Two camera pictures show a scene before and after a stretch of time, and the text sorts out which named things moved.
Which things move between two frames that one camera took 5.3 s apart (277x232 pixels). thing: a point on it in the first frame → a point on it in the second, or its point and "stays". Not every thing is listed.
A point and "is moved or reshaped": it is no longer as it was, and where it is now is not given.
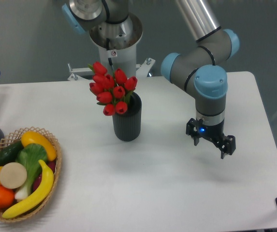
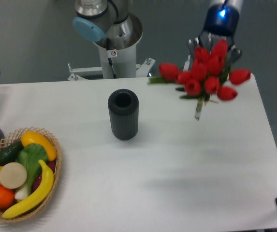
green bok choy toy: [29, 157] stays
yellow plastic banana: [46, 188] stays
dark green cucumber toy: [6, 156] stays
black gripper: [214, 133] → [221, 22]
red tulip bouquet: [113, 92] is moved or reshaped
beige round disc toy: [12, 175] stays
